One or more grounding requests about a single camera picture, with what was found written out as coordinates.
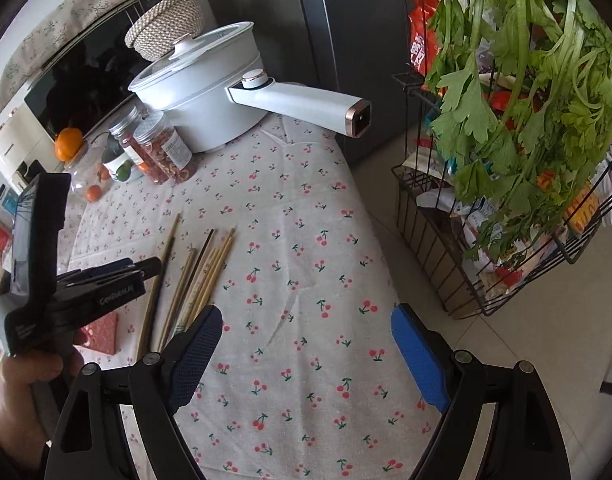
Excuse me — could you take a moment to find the bunch of light wooden chopsticks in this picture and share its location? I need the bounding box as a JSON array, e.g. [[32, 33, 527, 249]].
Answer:
[[156, 226, 237, 353]]

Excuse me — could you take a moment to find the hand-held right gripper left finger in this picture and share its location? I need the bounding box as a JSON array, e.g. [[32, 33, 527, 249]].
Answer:
[[43, 304, 224, 480]]

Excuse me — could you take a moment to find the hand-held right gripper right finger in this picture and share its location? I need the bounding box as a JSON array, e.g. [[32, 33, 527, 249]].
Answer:
[[390, 302, 572, 480]]

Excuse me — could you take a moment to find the large orange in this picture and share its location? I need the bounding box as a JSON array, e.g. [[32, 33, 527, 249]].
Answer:
[[55, 127, 83, 162]]

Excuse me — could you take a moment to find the black wire rack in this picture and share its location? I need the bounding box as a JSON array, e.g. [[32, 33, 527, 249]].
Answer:
[[391, 0, 612, 318]]

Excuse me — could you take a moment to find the floral cover cloth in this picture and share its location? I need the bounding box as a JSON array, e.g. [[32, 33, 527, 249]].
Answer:
[[0, 0, 199, 116]]

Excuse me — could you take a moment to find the dark brown chopstick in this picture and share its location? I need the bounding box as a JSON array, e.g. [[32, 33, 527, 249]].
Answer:
[[137, 214, 182, 359]]

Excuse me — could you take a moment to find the white bowl green print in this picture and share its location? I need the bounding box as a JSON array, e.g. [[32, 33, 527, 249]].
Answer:
[[102, 157, 143, 183]]

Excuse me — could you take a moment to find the black chopstick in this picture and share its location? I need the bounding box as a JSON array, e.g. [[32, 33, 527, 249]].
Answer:
[[176, 229, 216, 323]]

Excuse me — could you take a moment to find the black microwave oven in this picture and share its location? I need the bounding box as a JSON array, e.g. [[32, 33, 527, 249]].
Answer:
[[23, 0, 172, 143]]

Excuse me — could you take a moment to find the woven straw basket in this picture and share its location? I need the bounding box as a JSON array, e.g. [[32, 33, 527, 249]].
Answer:
[[124, 0, 207, 58]]

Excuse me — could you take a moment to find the dark grey refrigerator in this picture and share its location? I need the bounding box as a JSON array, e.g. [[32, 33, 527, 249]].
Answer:
[[196, 0, 417, 166]]

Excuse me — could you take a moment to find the person's left hand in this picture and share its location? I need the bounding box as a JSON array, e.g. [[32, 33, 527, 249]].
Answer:
[[0, 329, 89, 457]]

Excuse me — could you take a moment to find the green celery bunch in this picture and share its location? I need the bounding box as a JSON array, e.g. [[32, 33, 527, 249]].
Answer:
[[413, 0, 612, 266]]

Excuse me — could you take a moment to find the white electric pot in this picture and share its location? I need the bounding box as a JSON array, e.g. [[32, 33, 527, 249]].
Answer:
[[128, 21, 373, 153]]

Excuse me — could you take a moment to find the pink perforated plastic basket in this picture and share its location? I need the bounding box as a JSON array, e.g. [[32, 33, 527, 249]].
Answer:
[[83, 314, 120, 357]]

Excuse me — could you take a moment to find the clear glass jar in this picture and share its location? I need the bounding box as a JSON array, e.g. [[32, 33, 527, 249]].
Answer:
[[66, 140, 114, 203]]

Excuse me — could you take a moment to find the clear jar of dried snacks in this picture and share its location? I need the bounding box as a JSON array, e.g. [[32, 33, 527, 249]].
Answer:
[[108, 105, 159, 183], [133, 111, 194, 184]]

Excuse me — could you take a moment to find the pile of snack packets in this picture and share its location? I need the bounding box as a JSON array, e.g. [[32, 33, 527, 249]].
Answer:
[[416, 150, 612, 301]]

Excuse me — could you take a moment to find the cherry print tablecloth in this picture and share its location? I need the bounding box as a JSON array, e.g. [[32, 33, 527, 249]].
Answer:
[[56, 110, 452, 480]]

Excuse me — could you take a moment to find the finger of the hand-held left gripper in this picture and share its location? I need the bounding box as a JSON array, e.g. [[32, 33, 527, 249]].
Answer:
[[60, 259, 138, 286], [55, 257, 164, 329]]

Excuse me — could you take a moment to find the glass pot lid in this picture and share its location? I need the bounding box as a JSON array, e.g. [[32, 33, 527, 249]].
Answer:
[[128, 21, 257, 93]]

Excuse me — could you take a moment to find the red snack packet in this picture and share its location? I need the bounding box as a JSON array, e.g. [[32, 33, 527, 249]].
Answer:
[[403, 0, 439, 76]]

